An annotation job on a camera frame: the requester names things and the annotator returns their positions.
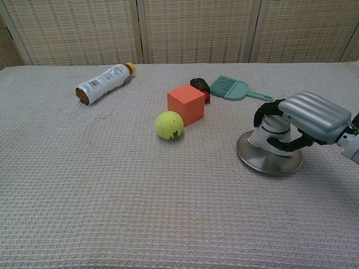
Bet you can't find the round silver metal plate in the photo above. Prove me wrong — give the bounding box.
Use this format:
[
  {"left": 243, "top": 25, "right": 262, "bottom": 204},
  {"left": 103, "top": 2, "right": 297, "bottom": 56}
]
[{"left": 236, "top": 130, "right": 304, "bottom": 177}]

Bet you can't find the white paper cup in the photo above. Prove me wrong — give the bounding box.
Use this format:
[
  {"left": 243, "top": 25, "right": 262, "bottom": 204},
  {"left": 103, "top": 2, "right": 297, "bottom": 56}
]
[{"left": 248, "top": 114, "right": 302, "bottom": 157}]

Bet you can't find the teal hand brush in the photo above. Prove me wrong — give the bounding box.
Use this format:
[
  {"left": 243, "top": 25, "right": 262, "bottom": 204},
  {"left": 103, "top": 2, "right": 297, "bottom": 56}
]
[{"left": 209, "top": 75, "right": 274, "bottom": 103}]

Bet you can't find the woven folding screen panel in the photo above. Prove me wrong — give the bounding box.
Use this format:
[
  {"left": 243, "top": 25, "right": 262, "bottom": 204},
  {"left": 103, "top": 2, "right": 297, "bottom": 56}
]
[
  {"left": 249, "top": 0, "right": 359, "bottom": 64},
  {"left": 0, "top": 0, "right": 145, "bottom": 67},
  {"left": 137, "top": 0, "right": 263, "bottom": 64},
  {"left": 340, "top": 27, "right": 359, "bottom": 63},
  {"left": 0, "top": 16, "right": 32, "bottom": 71}
]

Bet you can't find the yellow tennis ball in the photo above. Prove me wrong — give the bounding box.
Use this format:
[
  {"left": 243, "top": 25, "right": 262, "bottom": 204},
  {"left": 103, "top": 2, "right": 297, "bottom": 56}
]
[{"left": 155, "top": 110, "right": 185, "bottom": 141}]

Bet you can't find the black oval plastic gadget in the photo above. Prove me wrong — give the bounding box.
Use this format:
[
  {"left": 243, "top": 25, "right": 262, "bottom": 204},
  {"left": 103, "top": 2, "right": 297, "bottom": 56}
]
[{"left": 190, "top": 77, "right": 210, "bottom": 93}]

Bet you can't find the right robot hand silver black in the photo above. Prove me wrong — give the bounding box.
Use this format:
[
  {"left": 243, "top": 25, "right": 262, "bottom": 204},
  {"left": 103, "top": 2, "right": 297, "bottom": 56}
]
[{"left": 254, "top": 91, "right": 353, "bottom": 157}]

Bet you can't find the orange foam cube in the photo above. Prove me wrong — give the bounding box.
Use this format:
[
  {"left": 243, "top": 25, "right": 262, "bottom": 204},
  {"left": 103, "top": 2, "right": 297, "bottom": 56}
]
[{"left": 167, "top": 84, "right": 206, "bottom": 127}]

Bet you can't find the white labelled bottle yellow cap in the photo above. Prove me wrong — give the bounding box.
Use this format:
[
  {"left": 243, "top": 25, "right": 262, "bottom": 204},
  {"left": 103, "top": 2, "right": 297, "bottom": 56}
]
[{"left": 75, "top": 62, "right": 136, "bottom": 106}]

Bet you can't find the beige waffle weave tablecloth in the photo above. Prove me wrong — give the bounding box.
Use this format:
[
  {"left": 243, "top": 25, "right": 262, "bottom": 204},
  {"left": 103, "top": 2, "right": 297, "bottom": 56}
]
[{"left": 0, "top": 62, "right": 359, "bottom": 269}]

